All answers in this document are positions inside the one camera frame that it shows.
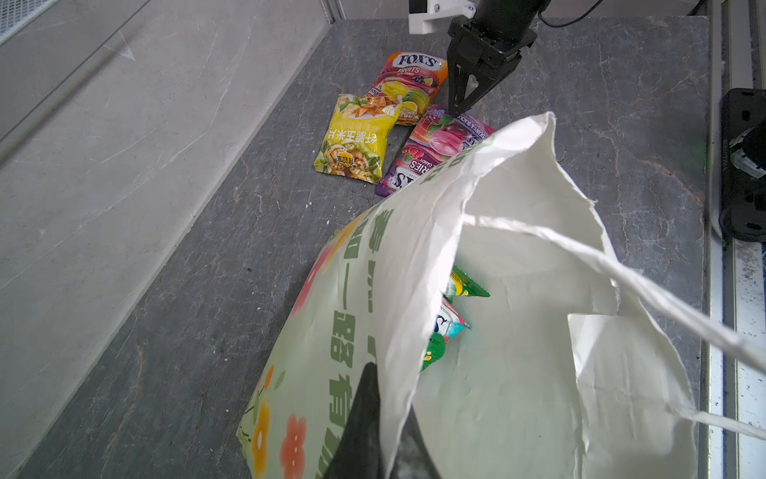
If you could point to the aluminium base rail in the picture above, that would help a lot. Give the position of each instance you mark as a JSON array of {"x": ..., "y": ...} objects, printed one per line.
[{"x": 734, "y": 272}]

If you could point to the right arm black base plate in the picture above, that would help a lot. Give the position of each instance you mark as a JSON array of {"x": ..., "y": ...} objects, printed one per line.
[{"x": 742, "y": 204}]

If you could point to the orange pink Fox's candy packet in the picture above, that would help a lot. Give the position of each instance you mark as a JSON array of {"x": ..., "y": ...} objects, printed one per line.
[{"x": 413, "y": 77}]

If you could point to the floral paper gift bag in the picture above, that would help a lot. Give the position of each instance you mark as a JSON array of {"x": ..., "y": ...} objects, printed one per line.
[{"x": 564, "y": 373}]

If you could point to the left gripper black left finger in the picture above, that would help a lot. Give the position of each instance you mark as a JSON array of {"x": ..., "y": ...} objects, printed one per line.
[{"x": 358, "y": 455}]

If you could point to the teal Fox's candy packet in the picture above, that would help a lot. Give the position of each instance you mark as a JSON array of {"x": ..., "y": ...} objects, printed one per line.
[{"x": 448, "y": 325}]

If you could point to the purple snack packet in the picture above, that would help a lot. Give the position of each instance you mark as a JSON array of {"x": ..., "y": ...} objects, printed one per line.
[{"x": 437, "y": 138}]

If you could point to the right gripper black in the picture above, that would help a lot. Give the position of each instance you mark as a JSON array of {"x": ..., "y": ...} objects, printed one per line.
[{"x": 492, "y": 37}]

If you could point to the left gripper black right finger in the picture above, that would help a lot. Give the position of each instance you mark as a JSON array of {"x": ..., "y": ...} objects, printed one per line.
[{"x": 413, "y": 460}]

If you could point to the yellow green snack packet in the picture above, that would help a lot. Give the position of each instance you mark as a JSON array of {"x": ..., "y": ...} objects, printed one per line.
[{"x": 355, "y": 144}]

